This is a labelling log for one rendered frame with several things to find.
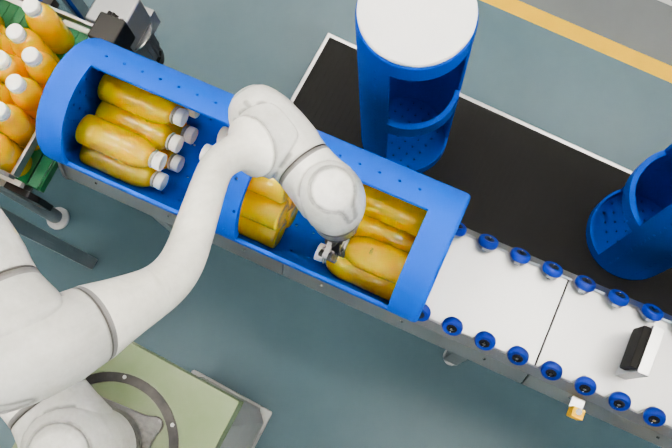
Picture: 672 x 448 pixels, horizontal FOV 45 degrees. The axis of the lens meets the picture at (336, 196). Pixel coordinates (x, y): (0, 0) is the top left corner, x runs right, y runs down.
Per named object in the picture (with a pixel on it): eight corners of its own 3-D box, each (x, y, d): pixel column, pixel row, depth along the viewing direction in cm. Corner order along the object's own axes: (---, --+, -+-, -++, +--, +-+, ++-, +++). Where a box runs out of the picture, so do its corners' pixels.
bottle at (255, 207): (281, 229, 173) (206, 196, 176) (293, 199, 172) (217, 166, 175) (272, 233, 166) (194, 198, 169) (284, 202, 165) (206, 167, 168)
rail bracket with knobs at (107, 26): (121, 70, 201) (108, 52, 191) (96, 59, 203) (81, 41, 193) (140, 36, 204) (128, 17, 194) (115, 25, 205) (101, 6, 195)
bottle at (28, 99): (51, 131, 198) (20, 104, 181) (28, 118, 199) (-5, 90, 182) (67, 107, 199) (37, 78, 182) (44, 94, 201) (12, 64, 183)
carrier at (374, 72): (344, 142, 273) (411, 194, 267) (329, 21, 188) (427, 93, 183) (397, 80, 277) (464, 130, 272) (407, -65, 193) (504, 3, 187)
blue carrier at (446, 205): (416, 323, 179) (416, 324, 151) (73, 168, 192) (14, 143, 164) (467, 205, 182) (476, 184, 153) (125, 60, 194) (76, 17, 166)
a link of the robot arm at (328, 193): (379, 213, 138) (331, 156, 141) (380, 189, 123) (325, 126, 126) (330, 253, 137) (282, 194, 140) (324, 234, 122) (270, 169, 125)
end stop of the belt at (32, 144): (18, 178, 190) (13, 174, 187) (15, 177, 190) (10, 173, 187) (100, 34, 199) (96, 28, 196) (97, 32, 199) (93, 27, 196)
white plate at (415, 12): (331, 18, 187) (332, 21, 188) (427, 89, 182) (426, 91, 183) (407, -66, 192) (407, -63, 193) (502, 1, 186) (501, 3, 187)
